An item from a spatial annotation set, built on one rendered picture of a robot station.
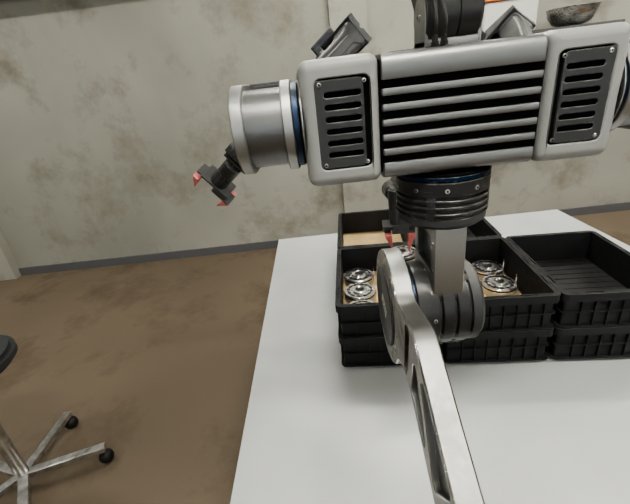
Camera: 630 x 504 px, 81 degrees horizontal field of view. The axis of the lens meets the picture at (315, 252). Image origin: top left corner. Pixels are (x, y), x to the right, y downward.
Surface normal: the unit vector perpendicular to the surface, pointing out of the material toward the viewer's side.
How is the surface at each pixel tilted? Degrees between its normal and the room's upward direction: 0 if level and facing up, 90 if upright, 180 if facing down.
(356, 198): 90
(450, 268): 90
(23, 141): 90
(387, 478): 0
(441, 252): 90
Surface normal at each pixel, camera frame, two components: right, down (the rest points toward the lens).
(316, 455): -0.11, -0.91
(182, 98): 0.02, 0.42
